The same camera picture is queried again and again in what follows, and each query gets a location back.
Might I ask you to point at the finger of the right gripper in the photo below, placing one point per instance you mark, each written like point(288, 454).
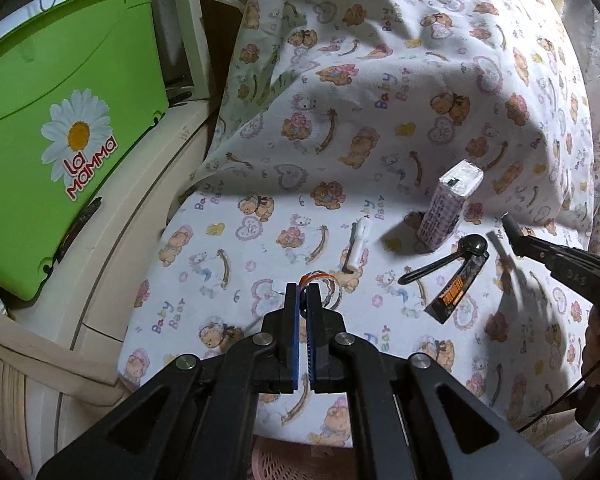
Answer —
point(525, 246)

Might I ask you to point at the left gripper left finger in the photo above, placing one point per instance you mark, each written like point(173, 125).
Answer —
point(195, 418)

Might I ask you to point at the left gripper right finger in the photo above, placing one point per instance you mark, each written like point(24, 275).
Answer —
point(410, 418)

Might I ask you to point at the black plastic spoon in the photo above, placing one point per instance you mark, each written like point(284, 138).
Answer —
point(469, 246)

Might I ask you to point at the pink plastic waste basket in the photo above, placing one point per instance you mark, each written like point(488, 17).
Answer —
point(274, 459)

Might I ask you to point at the purple checkered carton box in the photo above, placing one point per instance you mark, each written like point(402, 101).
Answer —
point(453, 191)

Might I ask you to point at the black orange snack wrapper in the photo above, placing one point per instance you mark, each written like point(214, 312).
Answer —
point(446, 301)

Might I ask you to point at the cream wooden shelf unit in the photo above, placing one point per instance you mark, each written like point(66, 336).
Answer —
point(59, 350)

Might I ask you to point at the small white tube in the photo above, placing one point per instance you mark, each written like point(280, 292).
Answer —
point(360, 236)

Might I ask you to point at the bear print bed sheet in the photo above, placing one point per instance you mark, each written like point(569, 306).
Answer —
point(339, 109)

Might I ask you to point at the green plastic storage box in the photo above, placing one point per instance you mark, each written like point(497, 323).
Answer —
point(80, 83)

